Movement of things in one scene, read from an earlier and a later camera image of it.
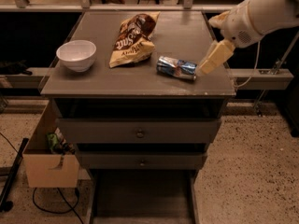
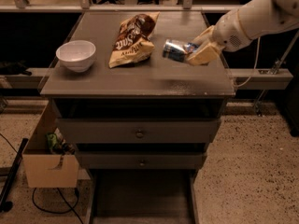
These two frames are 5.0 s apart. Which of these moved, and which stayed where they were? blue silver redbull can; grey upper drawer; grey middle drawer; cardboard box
Moved: blue silver redbull can
Stayed: grey upper drawer; grey middle drawer; cardboard box
